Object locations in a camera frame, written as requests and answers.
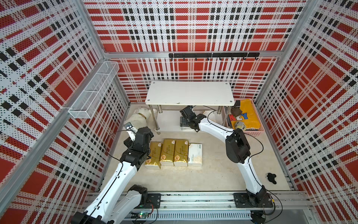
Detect brown plush toy in basket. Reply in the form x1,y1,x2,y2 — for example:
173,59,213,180
230,100,242,117

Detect black wall hook rail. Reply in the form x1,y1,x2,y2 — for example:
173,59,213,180
168,52,260,59

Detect white tissue pack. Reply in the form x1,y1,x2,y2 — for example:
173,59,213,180
180,124,195,132
202,110,217,123
187,143,203,167

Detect white plush toy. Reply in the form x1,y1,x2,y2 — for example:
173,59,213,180
125,107,152,129

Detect gold tissue pack right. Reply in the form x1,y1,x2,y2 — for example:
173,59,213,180
173,139,189,167

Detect green circuit board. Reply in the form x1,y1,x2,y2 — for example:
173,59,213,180
131,212,149,219

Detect gold tissue pack middle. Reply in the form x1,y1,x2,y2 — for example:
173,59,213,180
159,139,176,166

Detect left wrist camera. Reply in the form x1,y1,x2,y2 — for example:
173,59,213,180
124,122,138,141

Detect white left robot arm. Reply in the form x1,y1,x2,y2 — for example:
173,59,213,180
70,127,154,224

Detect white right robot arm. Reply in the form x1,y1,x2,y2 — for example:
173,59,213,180
180,106,269,207

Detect pink plastic basket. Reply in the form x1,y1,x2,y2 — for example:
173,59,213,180
222,99,265,136

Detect white two-tier shelf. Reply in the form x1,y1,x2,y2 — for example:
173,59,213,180
145,81,235,132

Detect gold tissue pack left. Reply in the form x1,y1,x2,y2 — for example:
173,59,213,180
145,141,162,170

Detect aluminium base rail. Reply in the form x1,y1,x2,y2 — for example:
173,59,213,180
121,191,319,224

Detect white wire mesh basket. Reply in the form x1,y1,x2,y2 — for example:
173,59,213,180
69,61,119,119

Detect yellow printed cloth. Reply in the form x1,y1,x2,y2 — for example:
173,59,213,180
229,99,261,131

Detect gold tissue pack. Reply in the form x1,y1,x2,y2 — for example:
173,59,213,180
159,139,176,166
173,139,189,167
145,141,162,170

